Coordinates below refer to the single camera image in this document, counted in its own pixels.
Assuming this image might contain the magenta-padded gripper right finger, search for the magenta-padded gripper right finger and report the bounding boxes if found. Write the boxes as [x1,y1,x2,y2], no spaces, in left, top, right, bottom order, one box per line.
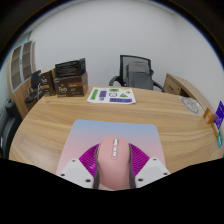
[128,143,172,189]

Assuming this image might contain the black box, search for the black box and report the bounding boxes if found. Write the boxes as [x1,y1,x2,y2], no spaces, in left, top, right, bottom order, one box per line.
[54,58,87,79]

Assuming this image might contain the white sheet with round print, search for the white sheet with round print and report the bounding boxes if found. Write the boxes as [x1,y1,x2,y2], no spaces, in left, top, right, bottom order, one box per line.
[180,96,204,115]

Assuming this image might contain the wooden side cabinet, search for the wooden side cabinet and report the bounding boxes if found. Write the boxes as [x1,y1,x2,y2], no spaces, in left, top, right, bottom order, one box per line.
[163,73,209,109]

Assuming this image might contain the wooden shelf unit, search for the wooden shelf unit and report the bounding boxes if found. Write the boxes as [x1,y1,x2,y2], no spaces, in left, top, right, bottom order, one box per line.
[7,40,38,119]

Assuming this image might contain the large brown cardboard box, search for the large brown cardboard box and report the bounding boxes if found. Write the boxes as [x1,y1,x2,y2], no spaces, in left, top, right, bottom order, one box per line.
[53,71,89,98]

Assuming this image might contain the black mesh office chair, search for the black mesh office chair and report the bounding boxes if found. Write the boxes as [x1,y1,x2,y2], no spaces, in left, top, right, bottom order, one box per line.
[108,54,165,92]

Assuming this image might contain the small brown cardboard box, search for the small brown cardboard box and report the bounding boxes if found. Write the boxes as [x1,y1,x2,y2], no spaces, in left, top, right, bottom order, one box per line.
[39,69,57,98]

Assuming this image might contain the small blue box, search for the small blue box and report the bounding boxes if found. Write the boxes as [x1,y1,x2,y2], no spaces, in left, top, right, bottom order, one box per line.
[216,132,224,149]

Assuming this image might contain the orange box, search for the orange box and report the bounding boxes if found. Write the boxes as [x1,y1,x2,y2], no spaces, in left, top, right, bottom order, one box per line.
[202,107,217,125]

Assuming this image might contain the grey backpack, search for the grey backpack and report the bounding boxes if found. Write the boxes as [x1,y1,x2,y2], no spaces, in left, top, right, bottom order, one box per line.
[125,61,155,91]

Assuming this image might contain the pink and blue mouse pad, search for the pink and blue mouse pad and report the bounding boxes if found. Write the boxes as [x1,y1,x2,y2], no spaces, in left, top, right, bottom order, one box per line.
[55,119,167,176]

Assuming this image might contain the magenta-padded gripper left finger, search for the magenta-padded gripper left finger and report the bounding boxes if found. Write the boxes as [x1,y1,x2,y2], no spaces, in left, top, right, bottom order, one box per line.
[58,143,101,190]

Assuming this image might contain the pink computer mouse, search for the pink computer mouse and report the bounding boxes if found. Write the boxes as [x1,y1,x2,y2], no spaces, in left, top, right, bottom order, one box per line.
[95,135,133,191]

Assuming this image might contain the purple sign stand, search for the purple sign stand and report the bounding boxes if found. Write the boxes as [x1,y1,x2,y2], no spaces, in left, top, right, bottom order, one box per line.
[213,100,224,130]

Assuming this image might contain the white sticker sheet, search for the white sticker sheet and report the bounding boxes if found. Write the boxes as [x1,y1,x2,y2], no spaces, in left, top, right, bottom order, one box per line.
[86,87,137,105]

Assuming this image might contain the black sofa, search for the black sofa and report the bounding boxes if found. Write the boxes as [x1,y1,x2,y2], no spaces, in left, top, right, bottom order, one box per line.
[0,99,23,159]

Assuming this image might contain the small black chair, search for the small black chair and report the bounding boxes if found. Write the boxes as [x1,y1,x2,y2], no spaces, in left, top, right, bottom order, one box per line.
[23,69,44,104]

